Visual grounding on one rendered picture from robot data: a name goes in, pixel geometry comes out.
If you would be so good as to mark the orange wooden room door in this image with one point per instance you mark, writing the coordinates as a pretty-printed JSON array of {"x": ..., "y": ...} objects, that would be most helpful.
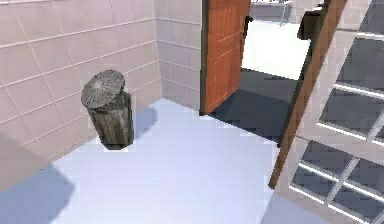
[{"x": 224, "y": 50}]

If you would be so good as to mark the white grid glass panel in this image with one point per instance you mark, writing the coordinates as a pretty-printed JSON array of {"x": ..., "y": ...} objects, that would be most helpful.
[{"x": 343, "y": 126}]

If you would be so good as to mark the dark brown wall box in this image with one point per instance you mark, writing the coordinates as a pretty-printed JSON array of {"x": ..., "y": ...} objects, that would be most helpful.
[{"x": 310, "y": 24}]

